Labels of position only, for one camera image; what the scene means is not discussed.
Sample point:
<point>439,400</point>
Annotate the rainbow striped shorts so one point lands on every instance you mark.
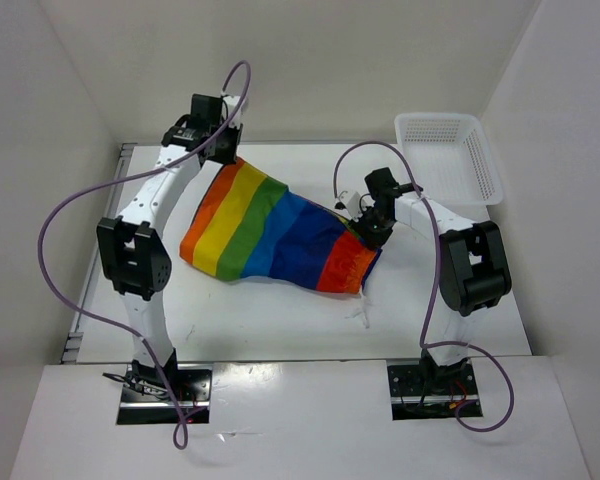
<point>249,224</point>

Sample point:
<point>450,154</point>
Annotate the white plastic basket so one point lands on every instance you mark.
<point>450,157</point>

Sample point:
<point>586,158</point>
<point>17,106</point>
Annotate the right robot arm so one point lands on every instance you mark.
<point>471,274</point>

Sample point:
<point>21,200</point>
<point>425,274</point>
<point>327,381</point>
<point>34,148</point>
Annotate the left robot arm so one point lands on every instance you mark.
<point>133,256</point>

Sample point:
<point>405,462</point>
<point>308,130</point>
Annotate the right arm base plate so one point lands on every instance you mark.
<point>415,398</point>

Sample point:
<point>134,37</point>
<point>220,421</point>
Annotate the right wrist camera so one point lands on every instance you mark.
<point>349,202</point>

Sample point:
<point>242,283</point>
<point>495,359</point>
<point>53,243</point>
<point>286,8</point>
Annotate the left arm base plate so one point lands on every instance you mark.
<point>148,403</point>

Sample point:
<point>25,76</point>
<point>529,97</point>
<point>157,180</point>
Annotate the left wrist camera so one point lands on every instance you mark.
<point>233,109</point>

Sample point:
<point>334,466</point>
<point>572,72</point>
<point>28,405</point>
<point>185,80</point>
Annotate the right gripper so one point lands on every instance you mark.
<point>375,241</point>

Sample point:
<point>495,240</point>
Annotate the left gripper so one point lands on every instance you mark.
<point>229,157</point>

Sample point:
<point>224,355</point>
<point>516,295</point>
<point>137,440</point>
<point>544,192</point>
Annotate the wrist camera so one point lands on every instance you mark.
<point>233,109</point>
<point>349,202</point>

